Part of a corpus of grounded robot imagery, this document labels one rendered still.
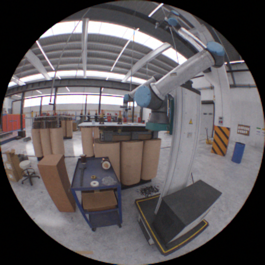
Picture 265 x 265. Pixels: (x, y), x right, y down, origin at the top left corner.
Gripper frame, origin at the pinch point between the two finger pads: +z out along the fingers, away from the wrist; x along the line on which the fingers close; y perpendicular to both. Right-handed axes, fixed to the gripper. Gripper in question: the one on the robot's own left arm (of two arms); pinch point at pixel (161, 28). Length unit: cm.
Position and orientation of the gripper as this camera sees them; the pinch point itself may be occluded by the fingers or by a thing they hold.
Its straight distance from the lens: 139.9
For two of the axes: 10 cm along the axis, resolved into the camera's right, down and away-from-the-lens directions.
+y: -2.8, -8.8, -3.8
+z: -1.9, -3.3, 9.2
